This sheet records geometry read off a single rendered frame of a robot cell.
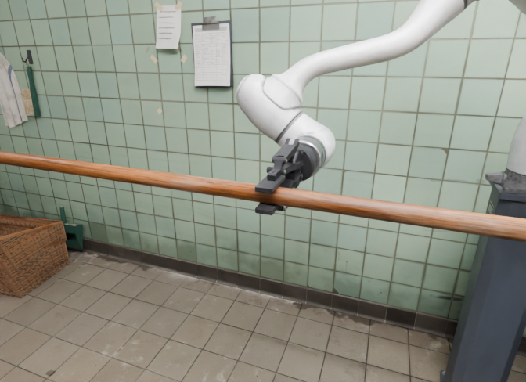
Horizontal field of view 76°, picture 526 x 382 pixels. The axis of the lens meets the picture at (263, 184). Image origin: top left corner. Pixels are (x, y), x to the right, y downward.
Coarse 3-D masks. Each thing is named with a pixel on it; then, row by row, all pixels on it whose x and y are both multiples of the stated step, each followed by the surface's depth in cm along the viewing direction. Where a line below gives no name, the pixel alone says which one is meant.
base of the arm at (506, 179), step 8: (488, 176) 117; (496, 176) 116; (504, 176) 114; (512, 176) 111; (520, 176) 109; (504, 184) 112; (512, 184) 110; (520, 184) 109; (512, 192) 109; (520, 192) 108
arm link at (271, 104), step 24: (432, 0) 77; (456, 0) 76; (408, 24) 79; (432, 24) 78; (336, 48) 82; (360, 48) 80; (384, 48) 79; (408, 48) 80; (288, 72) 82; (312, 72) 82; (240, 96) 82; (264, 96) 80; (288, 96) 80; (264, 120) 81; (288, 120) 80
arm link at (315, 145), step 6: (300, 138) 76; (306, 138) 75; (312, 138) 76; (306, 144) 73; (312, 144) 73; (318, 144) 75; (318, 150) 73; (324, 150) 77; (318, 156) 73; (324, 156) 76; (318, 162) 74; (324, 162) 78; (318, 168) 74; (312, 174) 75
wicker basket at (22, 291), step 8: (16, 264) 206; (48, 264) 229; (64, 264) 246; (32, 272) 218; (40, 272) 223; (48, 272) 229; (0, 280) 204; (8, 280) 202; (24, 280) 213; (32, 280) 218; (40, 280) 224; (0, 288) 211; (8, 288) 208; (16, 288) 208; (24, 288) 213; (32, 288) 219; (16, 296) 211
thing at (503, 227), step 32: (0, 160) 76; (32, 160) 73; (64, 160) 70; (192, 192) 61; (224, 192) 58; (256, 192) 56; (288, 192) 54; (416, 224) 48; (448, 224) 46; (480, 224) 45; (512, 224) 44
